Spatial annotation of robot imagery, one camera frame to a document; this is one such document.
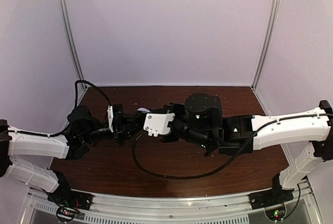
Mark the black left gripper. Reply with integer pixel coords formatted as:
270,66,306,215
82,112,143,146

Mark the lilac earbud charging case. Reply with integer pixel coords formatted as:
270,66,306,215
137,107,150,113

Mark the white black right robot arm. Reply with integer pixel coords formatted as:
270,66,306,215
143,93,332,204

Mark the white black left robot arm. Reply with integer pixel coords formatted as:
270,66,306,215
1,105,146,205

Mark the black earbud front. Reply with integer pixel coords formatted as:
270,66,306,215
203,152,214,158

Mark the left controller circuit board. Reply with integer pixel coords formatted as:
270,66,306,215
56,206,81,222

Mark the controller circuit board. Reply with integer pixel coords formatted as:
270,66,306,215
265,207,286,221
56,206,81,222

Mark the right controller circuit board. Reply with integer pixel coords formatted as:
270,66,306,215
265,207,286,221

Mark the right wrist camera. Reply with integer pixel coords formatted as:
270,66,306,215
135,110,175,137

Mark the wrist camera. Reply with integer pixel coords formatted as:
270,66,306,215
107,103,123,133
135,110,175,137

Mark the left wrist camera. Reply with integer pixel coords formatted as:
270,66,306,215
107,103,123,133

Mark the black right camera cable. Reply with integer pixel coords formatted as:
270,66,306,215
131,130,279,180

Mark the black camera cable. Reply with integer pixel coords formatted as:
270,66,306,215
74,80,112,110
131,130,279,180

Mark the black left camera cable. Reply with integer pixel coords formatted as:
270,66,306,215
74,80,112,110

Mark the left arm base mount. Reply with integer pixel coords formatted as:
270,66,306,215
46,170,93,210

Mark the aluminium front rail frame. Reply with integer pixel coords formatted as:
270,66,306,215
20,178,323,224

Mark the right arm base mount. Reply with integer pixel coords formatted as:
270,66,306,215
248,173,294,210

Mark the left aluminium corner post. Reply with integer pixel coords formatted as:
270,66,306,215
59,0,84,80

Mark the aluminium corner post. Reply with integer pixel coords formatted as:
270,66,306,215
59,0,84,80
251,0,281,91

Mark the right aluminium corner post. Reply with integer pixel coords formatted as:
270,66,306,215
251,0,281,91

